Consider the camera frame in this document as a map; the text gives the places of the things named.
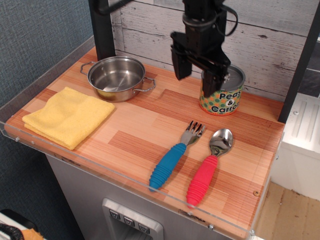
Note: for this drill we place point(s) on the folded yellow cloth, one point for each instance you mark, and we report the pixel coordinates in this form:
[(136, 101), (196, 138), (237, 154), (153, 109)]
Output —
[(68, 117)]

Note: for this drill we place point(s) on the stainless steel pot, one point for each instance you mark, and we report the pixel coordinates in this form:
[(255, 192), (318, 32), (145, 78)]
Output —
[(117, 78)]

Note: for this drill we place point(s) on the grey toy cabinet body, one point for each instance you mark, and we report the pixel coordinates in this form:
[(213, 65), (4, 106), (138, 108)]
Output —
[(85, 192)]

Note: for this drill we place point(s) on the clear acrylic counter guard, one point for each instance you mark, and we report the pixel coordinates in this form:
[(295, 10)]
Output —
[(128, 145)]

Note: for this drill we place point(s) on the dark post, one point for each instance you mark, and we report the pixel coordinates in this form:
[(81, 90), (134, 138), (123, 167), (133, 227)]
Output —
[(301, 67), (103, 33)]

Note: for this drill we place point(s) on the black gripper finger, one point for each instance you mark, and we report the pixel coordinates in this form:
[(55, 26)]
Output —
[(182, 66), (212, 81)]

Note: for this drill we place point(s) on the peas and carrots can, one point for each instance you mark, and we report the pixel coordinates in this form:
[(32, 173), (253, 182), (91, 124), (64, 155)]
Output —
[(226, 100)]

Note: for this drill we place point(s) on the dark right post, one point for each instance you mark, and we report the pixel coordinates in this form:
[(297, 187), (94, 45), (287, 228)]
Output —
[(301, 67)]

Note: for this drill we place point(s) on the red handled spoon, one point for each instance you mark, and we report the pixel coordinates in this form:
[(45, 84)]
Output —
[(220, 143)]

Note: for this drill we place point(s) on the dark left post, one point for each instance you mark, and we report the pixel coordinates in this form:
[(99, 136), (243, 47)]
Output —
[(103, 33)]

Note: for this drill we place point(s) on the silver dispenser button panel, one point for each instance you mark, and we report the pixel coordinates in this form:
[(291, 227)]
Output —
[(126, 224)]

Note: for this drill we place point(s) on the blue handled fork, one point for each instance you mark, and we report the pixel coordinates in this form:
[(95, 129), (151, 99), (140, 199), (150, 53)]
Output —
[(167, 164)]

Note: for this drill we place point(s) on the white toy appliance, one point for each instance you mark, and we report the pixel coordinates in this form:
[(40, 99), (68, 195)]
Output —
[(297, 163)]

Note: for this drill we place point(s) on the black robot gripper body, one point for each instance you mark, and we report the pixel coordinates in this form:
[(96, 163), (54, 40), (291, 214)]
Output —
[(203, 46)]

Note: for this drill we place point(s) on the orange and black object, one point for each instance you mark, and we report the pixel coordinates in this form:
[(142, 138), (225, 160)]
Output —
[(14, 226)]

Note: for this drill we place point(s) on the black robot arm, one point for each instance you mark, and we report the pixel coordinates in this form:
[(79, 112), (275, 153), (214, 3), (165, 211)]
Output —
[(203, 13)]

